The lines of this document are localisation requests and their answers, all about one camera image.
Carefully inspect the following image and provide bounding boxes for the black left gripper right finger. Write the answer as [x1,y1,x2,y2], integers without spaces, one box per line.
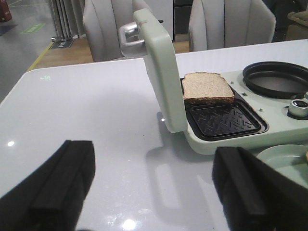
[212,147,308,231]

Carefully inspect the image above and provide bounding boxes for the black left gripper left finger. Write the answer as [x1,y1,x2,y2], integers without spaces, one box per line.
[0,140,95,231]

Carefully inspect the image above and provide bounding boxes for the mint green sandwich maker lid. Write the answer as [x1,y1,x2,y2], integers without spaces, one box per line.
[118,8,188,133]

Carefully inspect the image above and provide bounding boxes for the mint green breakfast maker base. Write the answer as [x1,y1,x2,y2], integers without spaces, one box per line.
[183,71,308,155]

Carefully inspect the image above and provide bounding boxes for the mint green round plate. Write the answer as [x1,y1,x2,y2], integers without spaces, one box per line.
[257,144,308,188]

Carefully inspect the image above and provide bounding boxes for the left silver control knob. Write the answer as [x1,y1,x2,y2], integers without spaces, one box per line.
[288,99,308,118]

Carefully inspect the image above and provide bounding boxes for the black round frying pan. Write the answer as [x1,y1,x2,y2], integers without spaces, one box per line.
[242,61,308,99]

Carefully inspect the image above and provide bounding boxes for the tan cushioned seat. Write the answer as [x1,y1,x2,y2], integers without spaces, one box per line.
[285,11,308,41]

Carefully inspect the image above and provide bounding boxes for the right beige upholstered chair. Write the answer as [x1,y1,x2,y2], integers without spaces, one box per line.
[188,0,276,51]

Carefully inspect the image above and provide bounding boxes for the beige upholstered chair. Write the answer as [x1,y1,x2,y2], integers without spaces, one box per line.
[83,0,154,63]
[188,0,276,51]

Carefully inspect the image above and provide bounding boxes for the left beige upholstered chair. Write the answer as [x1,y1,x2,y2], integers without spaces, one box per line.
[83,0,154,63]

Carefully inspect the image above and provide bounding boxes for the white cabinet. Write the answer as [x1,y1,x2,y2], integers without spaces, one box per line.
[145,0,174,40]

